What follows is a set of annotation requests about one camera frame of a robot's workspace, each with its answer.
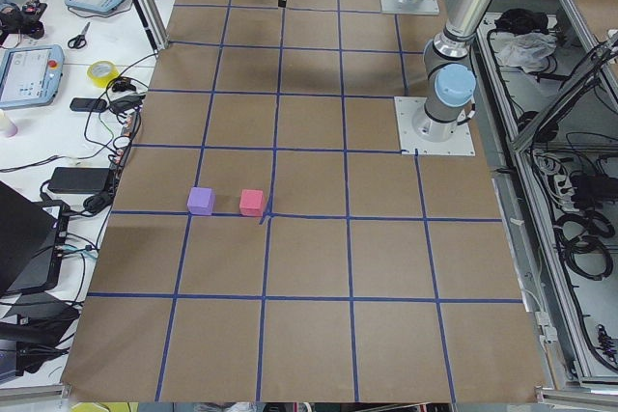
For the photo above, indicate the purple foam block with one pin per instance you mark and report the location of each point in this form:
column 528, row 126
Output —
column 201, row 201

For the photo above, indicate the black handled scissors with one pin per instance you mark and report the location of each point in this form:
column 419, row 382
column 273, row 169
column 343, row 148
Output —
column 79, row 41

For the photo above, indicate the yellow tape roll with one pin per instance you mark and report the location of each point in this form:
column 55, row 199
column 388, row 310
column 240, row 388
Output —
column 102, row 73

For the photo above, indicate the pink foam block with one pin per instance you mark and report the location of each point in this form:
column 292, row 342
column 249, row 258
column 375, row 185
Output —
column 252, row 202

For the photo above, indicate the black phone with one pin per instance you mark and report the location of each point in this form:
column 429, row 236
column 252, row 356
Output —
column 88, row 105

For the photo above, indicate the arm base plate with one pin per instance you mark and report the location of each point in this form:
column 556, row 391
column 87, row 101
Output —
column 420, row 135
column 415, row 7

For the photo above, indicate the black power adapter brick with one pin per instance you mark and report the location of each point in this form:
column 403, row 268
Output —
column 75, row 180

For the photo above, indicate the crumpled white cloth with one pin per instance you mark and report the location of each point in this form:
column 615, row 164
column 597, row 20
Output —
column 528, row 52

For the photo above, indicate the black laptop computer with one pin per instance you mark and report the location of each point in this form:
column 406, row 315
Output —
column 32, row 234

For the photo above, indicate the near blue teach pendant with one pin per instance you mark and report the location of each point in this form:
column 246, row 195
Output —
column 30, row 76

